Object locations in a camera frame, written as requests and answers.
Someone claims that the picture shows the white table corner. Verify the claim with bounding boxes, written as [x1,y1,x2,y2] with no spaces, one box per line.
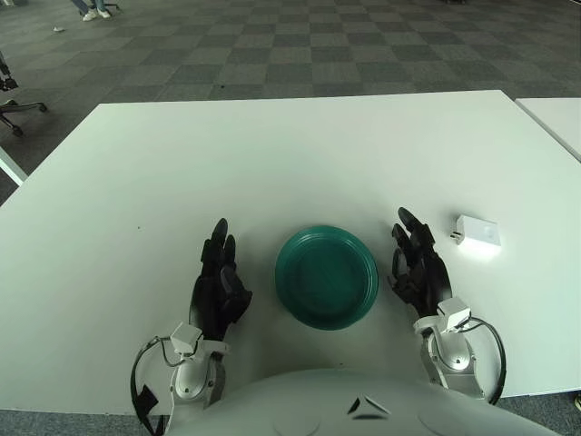
[0,147,26,187]

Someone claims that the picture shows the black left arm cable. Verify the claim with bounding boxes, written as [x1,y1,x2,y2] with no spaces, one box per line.
[130,335,173,432]

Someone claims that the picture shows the white neighbouring table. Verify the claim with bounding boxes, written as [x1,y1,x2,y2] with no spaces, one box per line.
[515,97,581,163]

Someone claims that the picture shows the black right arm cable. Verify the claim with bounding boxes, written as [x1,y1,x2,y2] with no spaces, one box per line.
[467,317,507,405]

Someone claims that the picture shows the black office chair base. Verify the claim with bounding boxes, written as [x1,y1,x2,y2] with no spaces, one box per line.
[0,99,49,137]

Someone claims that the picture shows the green round plate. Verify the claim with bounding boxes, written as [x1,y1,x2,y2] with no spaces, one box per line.
[274,223,380,331]

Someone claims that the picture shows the white charger block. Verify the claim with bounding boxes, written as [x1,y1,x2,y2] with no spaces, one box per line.
[448,214,503,249]

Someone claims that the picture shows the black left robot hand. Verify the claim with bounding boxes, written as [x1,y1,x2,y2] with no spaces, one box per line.
[188,217,254,342]

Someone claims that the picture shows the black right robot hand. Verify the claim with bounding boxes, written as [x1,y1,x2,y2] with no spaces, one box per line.
[389,206,454,319]

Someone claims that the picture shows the grey robot torso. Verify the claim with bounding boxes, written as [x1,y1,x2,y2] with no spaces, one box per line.
[162,368,564,436]

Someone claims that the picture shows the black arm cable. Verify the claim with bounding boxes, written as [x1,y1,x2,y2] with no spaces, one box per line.
[130,335,173,432]
[467,317,507,405]

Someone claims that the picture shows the person legs white sneakers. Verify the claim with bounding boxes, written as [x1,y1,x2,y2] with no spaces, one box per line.
[70,0,113,23]

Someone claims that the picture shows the black device with white dots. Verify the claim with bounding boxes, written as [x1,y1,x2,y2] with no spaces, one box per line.
[0,52,18,92]

